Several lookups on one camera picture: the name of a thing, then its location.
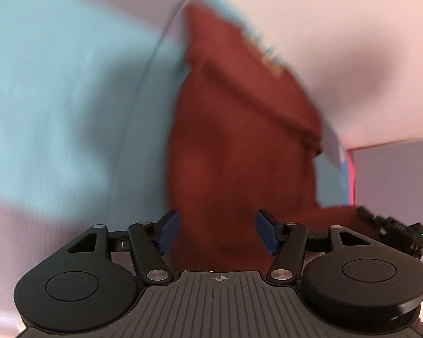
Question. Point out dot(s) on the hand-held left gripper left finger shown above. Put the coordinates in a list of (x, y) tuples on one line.
[(169, 230)]

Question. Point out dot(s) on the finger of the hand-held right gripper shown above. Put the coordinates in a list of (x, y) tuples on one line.
[(371, 217)]

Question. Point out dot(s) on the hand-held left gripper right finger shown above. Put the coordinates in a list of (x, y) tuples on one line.
[(267, 232)]

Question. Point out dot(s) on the dark red long-sleeved sweater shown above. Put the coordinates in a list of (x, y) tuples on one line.
[(232, 148)]

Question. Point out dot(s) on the grey board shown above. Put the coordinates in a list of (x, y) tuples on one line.
[(398, 176)]

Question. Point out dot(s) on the blue patterned bed sheet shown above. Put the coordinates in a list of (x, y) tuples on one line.
[(56, 112)]

